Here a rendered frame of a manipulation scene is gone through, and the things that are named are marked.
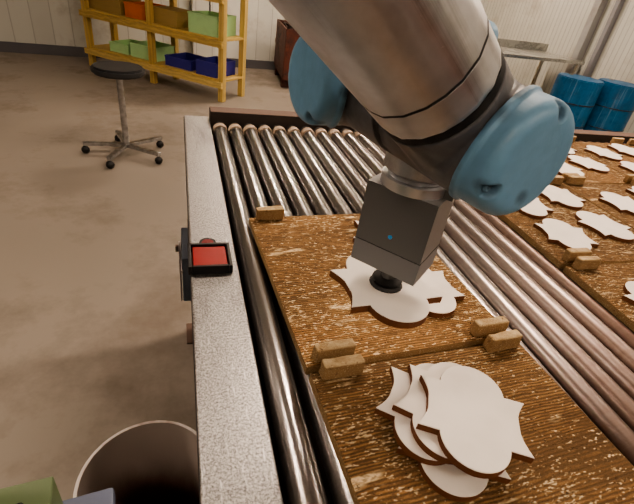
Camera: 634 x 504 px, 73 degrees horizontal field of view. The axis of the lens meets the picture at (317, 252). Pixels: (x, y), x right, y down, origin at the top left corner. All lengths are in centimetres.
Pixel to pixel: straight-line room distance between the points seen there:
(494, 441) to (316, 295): 34
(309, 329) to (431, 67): 50
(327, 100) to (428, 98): 13
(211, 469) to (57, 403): 134
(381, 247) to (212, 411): 29
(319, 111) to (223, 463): 39
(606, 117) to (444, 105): 615
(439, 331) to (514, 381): 13
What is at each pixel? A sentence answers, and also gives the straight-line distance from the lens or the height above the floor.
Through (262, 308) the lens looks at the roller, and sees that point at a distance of 70.
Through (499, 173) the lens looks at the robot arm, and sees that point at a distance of 25.
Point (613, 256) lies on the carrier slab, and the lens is 118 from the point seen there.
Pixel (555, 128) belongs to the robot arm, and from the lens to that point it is 27.
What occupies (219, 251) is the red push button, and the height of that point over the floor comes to 93.
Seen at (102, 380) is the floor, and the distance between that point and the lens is 186.
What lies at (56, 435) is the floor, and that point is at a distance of 176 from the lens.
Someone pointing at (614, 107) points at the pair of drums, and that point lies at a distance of 635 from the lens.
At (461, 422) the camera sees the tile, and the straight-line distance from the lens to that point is 55.
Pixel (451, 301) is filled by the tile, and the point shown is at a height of 95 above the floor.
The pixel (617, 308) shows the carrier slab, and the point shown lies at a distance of 98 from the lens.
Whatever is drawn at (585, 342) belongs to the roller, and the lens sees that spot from 89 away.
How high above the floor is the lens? 138
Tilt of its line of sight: 33 degrees down
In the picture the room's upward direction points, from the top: 9 degrees clockwise
